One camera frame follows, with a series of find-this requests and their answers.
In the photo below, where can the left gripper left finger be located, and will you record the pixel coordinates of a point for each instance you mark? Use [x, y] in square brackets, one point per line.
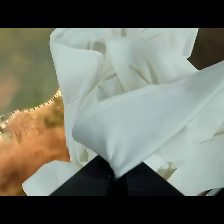
[93, 181]

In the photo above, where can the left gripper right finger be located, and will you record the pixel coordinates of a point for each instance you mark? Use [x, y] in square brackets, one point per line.
[150, 183]

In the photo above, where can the white shirt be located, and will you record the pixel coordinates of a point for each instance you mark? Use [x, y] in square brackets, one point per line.
[140, 110]

